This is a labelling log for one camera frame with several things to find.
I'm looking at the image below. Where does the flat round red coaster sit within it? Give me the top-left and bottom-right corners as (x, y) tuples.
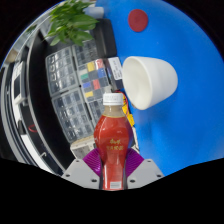
(127, 8), (150, 33)

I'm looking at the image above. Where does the white mug with gold handle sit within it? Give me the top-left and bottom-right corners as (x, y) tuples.
(121, 55), (179, 111)

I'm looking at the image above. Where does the black overhead shelf unit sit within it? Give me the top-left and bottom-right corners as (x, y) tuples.
(0, 19), (73, 176)

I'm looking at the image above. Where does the plain black box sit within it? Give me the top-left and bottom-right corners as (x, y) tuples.
(94, 18), (118, 59)

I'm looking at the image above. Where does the black box with white label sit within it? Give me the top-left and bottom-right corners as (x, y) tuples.
(107, 56), (125, 91)

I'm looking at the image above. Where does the yellow multimeter with red leads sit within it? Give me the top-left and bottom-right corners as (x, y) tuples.
(119, 89), (136, 128)

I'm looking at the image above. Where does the drawer cabinet with coloured parts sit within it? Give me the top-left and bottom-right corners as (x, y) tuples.
(71, 39), (116, 101)

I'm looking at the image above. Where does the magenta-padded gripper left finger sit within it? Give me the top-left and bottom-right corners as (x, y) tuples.
(61, 147), (103, 190)

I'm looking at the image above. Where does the red drink bottle white cap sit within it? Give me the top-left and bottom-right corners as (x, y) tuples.
(93, 92), (134, 192)

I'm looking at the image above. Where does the beige perforated board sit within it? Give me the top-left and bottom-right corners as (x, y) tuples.
(70, 134), (99, 160)

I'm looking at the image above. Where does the green plant in white pot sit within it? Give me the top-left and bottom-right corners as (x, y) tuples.
(44, 0), (106, 48)

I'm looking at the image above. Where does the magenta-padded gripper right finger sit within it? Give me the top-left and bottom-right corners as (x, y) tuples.
(123, 147), (165, 190)

